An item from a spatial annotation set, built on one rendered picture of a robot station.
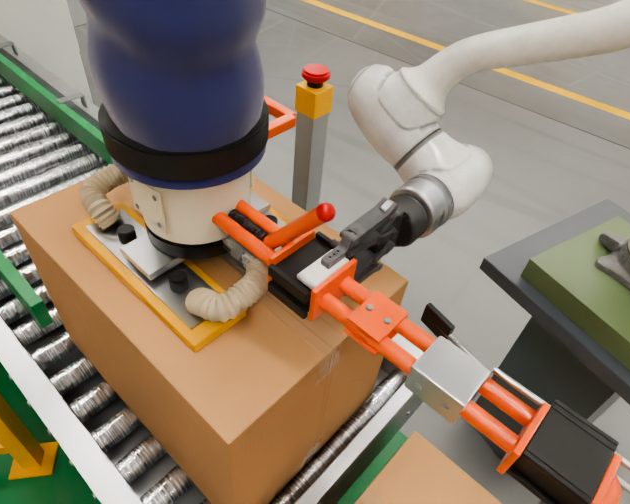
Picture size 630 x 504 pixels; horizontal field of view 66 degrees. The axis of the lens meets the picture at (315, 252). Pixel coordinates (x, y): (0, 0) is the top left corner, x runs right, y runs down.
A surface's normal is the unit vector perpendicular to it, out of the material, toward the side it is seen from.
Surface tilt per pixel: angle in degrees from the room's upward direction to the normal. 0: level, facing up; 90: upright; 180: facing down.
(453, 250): 0
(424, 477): 0
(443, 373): 0
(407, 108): 62
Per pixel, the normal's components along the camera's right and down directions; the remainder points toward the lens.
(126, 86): -0.27, 0.51
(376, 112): -0.44, 0.21
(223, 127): 0.62, 0.61
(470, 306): 0.07, -0.70
